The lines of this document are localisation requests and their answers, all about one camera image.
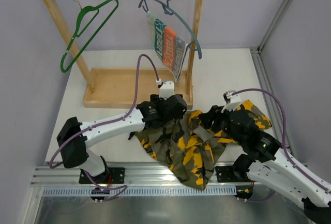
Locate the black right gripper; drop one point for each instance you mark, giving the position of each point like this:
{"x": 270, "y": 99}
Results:
{"x": 209, "y": 117}

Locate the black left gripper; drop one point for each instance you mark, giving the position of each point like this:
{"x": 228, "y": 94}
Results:
{"x": 165, "y": 120}

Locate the camouflage yellow green trousers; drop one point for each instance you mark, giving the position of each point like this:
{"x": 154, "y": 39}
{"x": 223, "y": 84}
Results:
{"x": 186, "y": 147}

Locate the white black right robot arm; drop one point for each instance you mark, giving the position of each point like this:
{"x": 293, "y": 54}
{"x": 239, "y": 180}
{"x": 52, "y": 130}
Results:
{"x": 265, "y": 161}

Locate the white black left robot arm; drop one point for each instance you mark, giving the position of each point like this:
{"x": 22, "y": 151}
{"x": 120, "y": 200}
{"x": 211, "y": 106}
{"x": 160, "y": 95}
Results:
{"x": 75, "y": 138}

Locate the blue-grey clothes hanger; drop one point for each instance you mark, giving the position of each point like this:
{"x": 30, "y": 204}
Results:
{"x": 194, "y": 44}

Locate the colourful printed cloth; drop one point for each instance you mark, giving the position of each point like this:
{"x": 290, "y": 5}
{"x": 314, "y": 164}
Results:
{"x": 170, "y": 48}

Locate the wooden clothes rack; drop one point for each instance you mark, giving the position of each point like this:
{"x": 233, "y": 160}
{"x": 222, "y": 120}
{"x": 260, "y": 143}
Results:
{"x": 117, "y": 87}

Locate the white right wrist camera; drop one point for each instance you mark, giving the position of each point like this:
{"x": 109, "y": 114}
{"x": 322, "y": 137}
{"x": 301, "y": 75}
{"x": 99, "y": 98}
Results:
{"x": 232, "y": 101}

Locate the aluminium corner frame profile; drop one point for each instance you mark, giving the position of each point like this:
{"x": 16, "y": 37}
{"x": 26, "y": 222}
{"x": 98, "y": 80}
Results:
{"x": 262, "y": 73}

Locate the slotted grey cable duct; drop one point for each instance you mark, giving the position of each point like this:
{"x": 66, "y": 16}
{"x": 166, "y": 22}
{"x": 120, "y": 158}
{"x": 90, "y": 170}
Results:
{"x": 140, "y": 191}

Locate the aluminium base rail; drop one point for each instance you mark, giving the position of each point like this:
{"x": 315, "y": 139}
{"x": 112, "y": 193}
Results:
{"x": 153, "y": 173}

